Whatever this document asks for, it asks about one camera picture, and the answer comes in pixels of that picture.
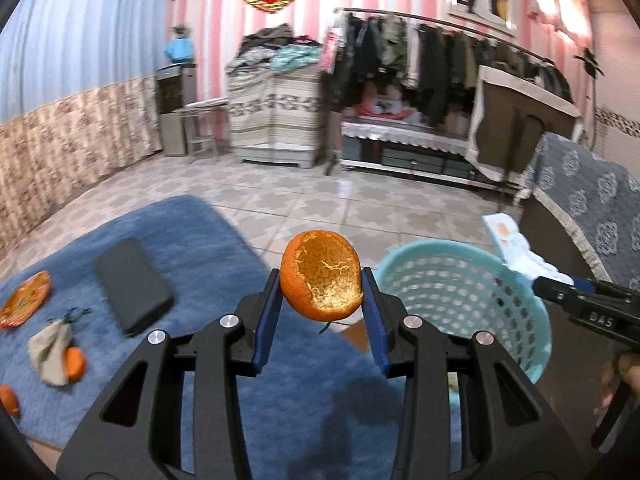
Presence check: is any white and blue packet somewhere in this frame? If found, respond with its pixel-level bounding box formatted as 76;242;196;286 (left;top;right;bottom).
481;213;573;281

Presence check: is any small orange tangerine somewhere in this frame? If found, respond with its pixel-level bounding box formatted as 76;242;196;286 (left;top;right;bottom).
64;347;87;381

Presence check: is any cabinet with patterned cover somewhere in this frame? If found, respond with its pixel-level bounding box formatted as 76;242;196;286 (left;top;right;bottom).
227;65;323;170

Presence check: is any orange tangerine piece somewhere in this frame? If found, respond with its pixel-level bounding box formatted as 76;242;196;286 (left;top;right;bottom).
0;384;22;418

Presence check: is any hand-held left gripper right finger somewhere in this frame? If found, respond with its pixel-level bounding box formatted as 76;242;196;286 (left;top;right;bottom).
361;266;573;480

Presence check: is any pile of folded clothes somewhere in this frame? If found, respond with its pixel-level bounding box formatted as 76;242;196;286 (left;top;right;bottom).
225;24;323;73

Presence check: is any blue water bottle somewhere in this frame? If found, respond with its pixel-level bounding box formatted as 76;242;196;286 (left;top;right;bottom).
164;25;196;65

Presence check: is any beige cloth pouch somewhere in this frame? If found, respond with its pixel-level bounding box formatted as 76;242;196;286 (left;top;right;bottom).
26;308;91;387

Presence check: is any brown sofa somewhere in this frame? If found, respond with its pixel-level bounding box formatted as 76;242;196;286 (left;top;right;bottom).
517;192;621;291

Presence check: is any low dark bench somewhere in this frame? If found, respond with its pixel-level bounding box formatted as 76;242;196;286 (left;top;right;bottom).
340;120;506;191

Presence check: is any pink curtain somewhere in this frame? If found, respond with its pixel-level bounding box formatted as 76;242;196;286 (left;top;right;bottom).
520;0;596;61

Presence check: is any orange white bundle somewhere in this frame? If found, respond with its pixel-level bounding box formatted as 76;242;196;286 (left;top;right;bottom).
360;95;416;121

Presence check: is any brown chair with white trim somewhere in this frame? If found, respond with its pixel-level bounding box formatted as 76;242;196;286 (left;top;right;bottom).
467;65;583;206

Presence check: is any black wall hook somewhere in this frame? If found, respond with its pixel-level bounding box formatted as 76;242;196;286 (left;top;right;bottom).
575;49;606;78

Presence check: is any teal plastic basket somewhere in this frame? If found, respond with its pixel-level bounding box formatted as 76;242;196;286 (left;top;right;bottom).
375;239;552;411

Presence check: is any small folding table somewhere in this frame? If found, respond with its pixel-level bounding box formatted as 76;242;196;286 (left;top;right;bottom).
179;97;230;162

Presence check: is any orange tangerine peel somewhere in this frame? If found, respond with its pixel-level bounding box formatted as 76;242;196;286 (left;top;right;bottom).
280;230;364;335

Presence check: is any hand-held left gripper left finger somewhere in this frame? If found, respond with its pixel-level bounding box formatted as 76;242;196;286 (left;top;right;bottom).
56;267;281;480

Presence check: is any blue and floral curtain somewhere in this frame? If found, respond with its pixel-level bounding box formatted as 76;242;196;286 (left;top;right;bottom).
0;0;176;256

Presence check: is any person's right hand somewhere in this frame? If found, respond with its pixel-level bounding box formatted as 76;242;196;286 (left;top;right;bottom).
601;352;640;409

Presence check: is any pink printed hanging bag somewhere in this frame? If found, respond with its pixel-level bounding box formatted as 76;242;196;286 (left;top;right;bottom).
320;27;346;73

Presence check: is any metal clothes rack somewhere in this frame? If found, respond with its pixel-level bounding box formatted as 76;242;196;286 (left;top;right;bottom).
325;6;576;196

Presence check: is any white lace cloth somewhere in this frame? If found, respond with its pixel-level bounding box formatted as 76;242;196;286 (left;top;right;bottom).
341;121;473;158

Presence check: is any row of hanging clothes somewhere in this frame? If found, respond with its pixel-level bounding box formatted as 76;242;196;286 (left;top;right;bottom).
325;12;573;128

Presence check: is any grey patterned sofa cover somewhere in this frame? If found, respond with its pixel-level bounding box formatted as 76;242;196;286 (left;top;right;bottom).
520;132;640;281

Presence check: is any blue fleece blanket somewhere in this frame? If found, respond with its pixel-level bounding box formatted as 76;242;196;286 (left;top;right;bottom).
0;195;461;480

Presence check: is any grey water dispenser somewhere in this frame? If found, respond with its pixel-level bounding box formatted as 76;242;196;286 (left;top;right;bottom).
155;62;198;157

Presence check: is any orange round plate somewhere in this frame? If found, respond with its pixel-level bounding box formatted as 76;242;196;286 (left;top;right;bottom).
0;270;52;330

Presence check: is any black flat case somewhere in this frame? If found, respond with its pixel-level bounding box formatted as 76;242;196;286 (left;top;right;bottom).
95;237;175;338

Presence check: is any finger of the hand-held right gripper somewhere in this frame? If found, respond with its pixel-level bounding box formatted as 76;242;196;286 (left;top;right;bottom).
531;275;601;318
570;276;640;306

